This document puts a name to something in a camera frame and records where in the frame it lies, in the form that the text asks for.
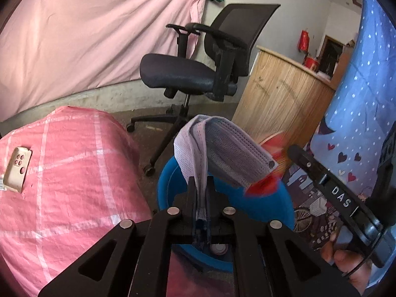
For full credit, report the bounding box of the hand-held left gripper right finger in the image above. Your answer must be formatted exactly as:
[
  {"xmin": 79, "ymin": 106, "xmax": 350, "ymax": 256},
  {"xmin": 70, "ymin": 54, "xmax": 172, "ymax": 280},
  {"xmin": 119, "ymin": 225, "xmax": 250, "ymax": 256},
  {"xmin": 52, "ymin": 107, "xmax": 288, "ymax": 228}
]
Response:
[{"xmin": 202, "ymin": 176, "xmax": 361, "ymax": 297}]

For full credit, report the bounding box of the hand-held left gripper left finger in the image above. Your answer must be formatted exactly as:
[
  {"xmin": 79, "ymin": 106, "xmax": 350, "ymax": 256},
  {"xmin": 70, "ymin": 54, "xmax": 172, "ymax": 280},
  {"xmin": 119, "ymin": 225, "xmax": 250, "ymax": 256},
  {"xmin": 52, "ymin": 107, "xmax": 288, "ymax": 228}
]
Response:
[{"xmin": 37, "ymin": 176, "xmax": 201, "ymax": 297}]

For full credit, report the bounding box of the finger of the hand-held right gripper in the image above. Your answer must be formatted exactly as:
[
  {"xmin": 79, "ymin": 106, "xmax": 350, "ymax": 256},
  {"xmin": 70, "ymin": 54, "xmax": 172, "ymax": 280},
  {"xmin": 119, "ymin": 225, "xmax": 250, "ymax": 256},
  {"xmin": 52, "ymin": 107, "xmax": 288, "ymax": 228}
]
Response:
[{"xmin": 287, "ymin": 144, "xmax": 329, "ymax": 190}]

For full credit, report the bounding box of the red snack packet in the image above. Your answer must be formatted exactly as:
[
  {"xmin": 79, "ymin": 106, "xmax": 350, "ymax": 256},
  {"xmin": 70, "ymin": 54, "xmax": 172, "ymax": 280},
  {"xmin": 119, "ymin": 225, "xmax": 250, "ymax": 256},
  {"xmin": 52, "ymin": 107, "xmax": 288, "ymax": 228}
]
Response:
[{"xmin": 244, "ymin": 131, "xmax": 291, "ymax": 198}]

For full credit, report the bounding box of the blue plastic basin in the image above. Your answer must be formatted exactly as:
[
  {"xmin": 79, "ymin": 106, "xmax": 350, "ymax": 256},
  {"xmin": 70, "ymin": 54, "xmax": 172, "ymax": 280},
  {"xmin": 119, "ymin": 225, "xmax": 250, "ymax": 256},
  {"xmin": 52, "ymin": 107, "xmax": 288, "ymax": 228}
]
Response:
[{"xmin": 157, "ymin": 156, "xmax": 295, "ymax": 273}]

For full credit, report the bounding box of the person's right hand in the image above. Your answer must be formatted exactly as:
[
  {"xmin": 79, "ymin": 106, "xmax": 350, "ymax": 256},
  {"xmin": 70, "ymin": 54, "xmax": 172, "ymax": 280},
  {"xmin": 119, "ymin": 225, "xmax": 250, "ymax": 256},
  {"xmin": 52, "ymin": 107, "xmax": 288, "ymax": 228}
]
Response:
[{"xmin": 320, "ymin": 232, "xmax": 373, "ymax": 296}]

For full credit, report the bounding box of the wooden cabinet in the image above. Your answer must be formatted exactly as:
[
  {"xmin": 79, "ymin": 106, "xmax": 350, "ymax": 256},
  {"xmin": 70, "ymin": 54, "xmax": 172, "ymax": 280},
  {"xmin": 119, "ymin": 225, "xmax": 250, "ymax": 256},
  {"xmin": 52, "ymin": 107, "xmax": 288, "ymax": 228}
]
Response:
[{"xmin": 231, "ymin": 45, "xmax": 336, "ymax": 161}]

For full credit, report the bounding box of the blue dotted printed curtain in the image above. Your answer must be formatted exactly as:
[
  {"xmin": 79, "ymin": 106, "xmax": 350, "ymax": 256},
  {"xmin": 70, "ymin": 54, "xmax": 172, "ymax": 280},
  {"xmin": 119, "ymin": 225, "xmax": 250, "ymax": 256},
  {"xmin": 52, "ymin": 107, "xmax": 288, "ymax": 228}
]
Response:
[{"xmin": 292, "ymin": 0, "xmax": 396, "ymax": 285}]

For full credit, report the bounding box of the red can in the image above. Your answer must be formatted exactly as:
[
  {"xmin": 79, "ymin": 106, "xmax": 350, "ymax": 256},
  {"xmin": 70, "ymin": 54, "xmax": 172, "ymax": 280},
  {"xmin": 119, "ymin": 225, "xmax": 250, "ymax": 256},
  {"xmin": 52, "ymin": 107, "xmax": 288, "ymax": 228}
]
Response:
[{"xmin": 303, "ymin": 56, "xmax": 320, "ymax": 72}]

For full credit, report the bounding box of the red hanging pouch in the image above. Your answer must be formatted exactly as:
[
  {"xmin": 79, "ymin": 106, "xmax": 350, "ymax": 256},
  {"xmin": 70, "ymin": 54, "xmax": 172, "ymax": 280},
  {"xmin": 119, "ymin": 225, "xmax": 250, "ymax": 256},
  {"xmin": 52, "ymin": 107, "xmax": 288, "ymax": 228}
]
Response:
[{"xmin": 297, "ymin": 30, "xmax": 310, "ymax": 52}]

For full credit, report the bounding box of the black office chair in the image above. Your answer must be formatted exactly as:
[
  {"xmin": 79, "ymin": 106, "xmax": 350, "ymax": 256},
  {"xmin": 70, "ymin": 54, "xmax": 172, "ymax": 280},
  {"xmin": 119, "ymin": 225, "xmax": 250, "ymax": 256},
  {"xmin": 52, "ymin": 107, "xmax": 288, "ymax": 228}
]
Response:
[{"xmin": 126, "ymin": 4, "xmax": 281, "ymax": 177}]

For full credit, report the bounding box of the beige phone case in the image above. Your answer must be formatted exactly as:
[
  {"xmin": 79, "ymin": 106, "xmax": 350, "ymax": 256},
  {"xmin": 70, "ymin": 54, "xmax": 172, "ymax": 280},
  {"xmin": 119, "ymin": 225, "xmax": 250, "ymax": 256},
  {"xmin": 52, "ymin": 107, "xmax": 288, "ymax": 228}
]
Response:
[{"xmin": 2, "ymin": 146, "xmax": 33, "ymax": 193}]

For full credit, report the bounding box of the pink hanging sheet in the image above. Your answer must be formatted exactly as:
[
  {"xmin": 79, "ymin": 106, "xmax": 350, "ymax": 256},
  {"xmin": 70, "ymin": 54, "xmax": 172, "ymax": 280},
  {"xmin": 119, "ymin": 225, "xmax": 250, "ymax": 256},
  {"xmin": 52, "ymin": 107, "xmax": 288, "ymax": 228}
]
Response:
[{"xmin": 0, "ymin": 0, "xmax": 217, "ymax": 123}]

